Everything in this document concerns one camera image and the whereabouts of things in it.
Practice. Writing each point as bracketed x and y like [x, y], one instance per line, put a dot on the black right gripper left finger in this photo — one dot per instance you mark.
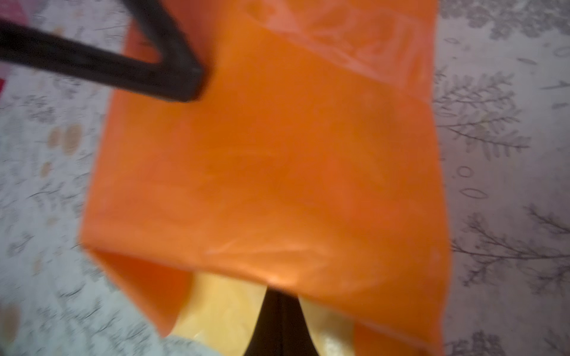
[266, 338]

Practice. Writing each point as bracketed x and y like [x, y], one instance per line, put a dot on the yellow orange wrapping paper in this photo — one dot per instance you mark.
[309, 164]

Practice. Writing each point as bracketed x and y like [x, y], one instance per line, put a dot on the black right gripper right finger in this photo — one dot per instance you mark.
[295, 336]

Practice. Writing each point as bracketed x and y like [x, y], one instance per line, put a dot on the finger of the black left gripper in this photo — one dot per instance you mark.
[178, 76]

